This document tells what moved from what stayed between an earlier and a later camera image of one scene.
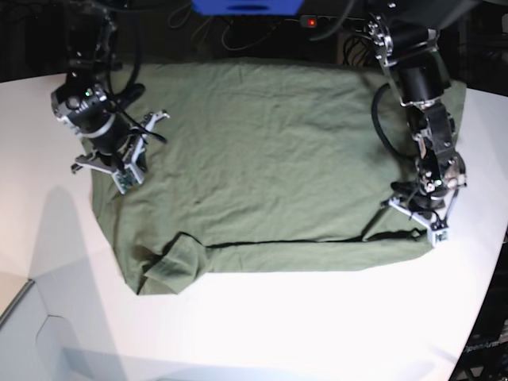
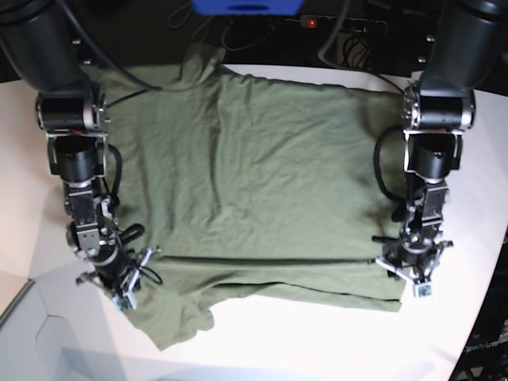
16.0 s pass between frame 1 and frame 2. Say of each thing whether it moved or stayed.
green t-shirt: moved
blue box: stayed
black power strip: stayed
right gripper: moved
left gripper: moved
